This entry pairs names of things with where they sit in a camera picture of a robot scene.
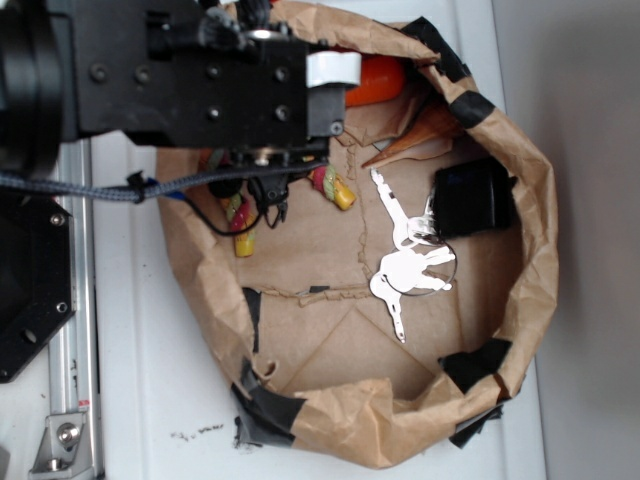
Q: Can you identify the tan spiral seashell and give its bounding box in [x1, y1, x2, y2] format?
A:
[362, 103, 465, 168]

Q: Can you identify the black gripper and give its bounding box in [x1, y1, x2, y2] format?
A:
[59, 1, 360, 162]

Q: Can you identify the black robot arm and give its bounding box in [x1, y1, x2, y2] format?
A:
[1, 1, 361, 177]

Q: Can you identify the multicolored braided rope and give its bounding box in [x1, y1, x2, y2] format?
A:
[198, 148, 357, 259]

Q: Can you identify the brown paper bag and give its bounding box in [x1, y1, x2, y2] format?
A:
[159, 1, 559, 468]

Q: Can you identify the orange toy carrot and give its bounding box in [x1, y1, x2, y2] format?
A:
[345, 56, 406, 107]

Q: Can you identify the aluminium extrusion rail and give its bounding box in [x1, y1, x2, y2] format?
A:
[27, 139, 106, 480]

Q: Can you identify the grey braided cable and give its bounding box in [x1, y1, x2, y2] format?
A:
[0, 160, 329, 205]

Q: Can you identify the black leather wallet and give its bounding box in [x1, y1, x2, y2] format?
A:
[433, 157, 514, 239]

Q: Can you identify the silver key bunch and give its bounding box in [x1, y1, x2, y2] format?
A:
[369, 168, 458, 343]

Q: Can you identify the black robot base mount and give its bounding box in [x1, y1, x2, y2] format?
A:
[0, 194, 74, 384]

